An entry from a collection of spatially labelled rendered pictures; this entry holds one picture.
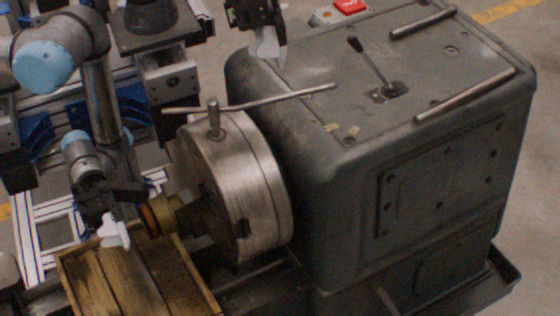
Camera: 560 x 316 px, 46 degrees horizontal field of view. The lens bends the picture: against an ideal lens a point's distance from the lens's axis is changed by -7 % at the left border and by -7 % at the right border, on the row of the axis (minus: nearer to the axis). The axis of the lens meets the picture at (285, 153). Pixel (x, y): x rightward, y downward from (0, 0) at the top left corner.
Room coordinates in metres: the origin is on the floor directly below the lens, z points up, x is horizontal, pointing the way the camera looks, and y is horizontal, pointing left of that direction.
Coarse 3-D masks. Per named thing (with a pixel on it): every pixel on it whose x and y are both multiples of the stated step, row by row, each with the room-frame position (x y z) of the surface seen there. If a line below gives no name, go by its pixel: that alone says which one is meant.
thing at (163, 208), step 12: (144, 204) 0.96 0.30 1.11; (156, 204) 0.95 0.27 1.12; (168, 204) 0.95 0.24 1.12; (180, 204) 0.96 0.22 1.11; (144, 216) 0.93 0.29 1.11; (156, 216) 0.93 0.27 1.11; (168, 216) 0.93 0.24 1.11; (144, 228) 0.95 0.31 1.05; (156, 228) 0.91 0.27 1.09; (168, 228) 0.92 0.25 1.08
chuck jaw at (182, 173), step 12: (180, 132) 1.09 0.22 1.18; (168, 144) 1.05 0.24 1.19; (180, 144) 1.06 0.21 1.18; (168, 156) 1.06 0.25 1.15; (180, 156) 1.04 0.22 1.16; (168, 168) 1.02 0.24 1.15; (180, 168) 1.02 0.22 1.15; (192, 168) 1.03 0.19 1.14; (168, 180) 1.01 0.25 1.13; (180, 180) 1.00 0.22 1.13; (192, 180) 1.01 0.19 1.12; (168, 192) 0.98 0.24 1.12
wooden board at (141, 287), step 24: (96, 240) 1.04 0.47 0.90; (144, 240) 1.05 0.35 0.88; (168, 240) 1.05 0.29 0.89; (72, 264) 0.98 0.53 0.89; (96, 264) 0.98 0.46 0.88; (120, 264) 0.98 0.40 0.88; (144, 264) 0.98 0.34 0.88; (168, 264) 0.97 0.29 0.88; (192, 264) 0.96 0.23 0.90; (72, 288) 0.91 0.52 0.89; (96, 288) 0.91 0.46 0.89; (120, 288) 0.91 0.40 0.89; (144, 288) 0.91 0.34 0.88; (168, 288) 0.91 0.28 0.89; (192, 288) 0.90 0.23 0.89; (96, 312) 0.84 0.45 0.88; (144, 312) 0.84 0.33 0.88; (168, 312) 0.84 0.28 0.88; (192, 312) 0.84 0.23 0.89; (216, 312) 0.82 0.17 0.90
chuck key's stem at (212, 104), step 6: (210, 102) 1.01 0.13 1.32; (216, 102) 1.01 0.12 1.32; (210, 108) 1.01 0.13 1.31; (216, 108) 1.01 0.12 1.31; (210, 114) 1.01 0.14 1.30; (216, 114) 1.01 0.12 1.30; (210, 120) 1.01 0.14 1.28; (216, 120) 1.01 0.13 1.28; (210, 126) 1.01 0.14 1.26; (216, 126) 1.01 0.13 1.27; (216, 132) 1.01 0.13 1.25
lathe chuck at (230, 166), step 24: (192, 144) 1.02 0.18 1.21; (216, 144) 0.99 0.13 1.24; (240, 144) 0.99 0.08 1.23; (216, 168) 0.94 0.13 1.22; (240, 168) 0.94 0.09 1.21; (192, 192) 1.09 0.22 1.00; (216, 192) 0.93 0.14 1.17; (240, 192) 0.91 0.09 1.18; (264, 192) 0.92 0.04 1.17; (240, 216) 0.88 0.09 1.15; (264, 216) 0.89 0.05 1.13; (240, 240) 0.86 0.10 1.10; (264, 240) 0.88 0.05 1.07
